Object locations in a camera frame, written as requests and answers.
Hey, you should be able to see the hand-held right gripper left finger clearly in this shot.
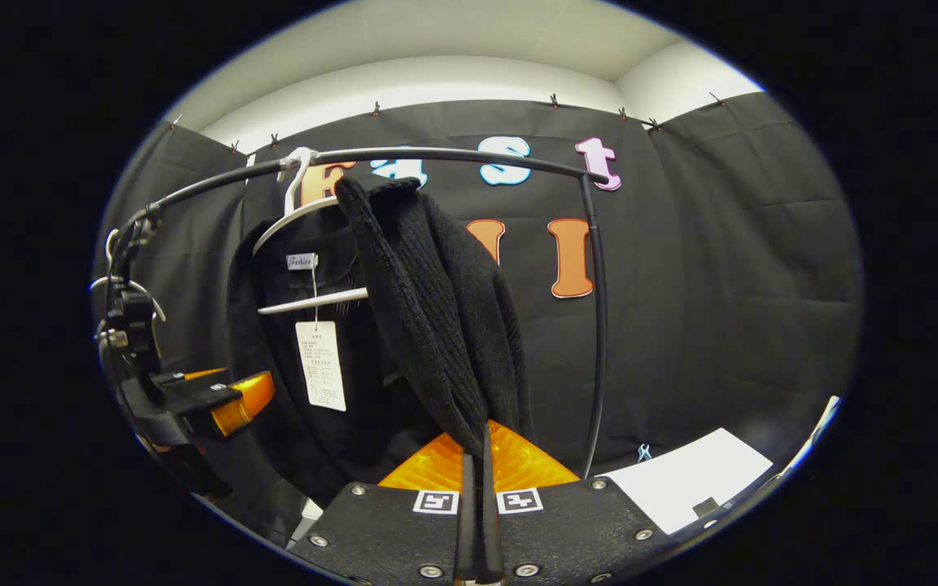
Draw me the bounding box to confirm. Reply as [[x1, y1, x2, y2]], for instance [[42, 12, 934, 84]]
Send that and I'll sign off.
[[288, 431, 478, 586]]

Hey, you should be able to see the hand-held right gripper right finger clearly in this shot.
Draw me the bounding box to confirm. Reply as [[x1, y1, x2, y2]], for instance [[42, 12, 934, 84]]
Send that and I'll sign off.
[[477, 419, 673, 586]]

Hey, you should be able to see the black knit garment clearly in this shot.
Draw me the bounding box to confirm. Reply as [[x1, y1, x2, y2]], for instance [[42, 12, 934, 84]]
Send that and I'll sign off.
[[226, 175, 535, 509]]

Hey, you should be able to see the white plastic hanger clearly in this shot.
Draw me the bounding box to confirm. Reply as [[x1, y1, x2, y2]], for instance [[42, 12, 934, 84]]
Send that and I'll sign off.
[[90, 228, 167, 323], [252, 146, 370, 317]]

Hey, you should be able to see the black metal clothes rack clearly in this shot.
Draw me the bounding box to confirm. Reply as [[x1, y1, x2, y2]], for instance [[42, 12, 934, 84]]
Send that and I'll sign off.
[[103, 145, 612, 479]]

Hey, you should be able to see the white paper garment tag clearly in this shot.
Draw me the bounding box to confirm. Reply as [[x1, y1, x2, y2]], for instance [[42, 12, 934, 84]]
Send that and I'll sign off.
[[296, 320, 348, 413]]

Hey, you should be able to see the black backdrop cloth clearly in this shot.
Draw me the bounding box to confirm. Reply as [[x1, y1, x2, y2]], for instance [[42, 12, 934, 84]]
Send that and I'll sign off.
[[94, 91, 865, 522]]

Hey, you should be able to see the row of small backdrop clips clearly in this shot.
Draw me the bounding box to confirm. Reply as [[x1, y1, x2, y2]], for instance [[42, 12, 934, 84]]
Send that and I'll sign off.
[[166, 92, 726, 155]]

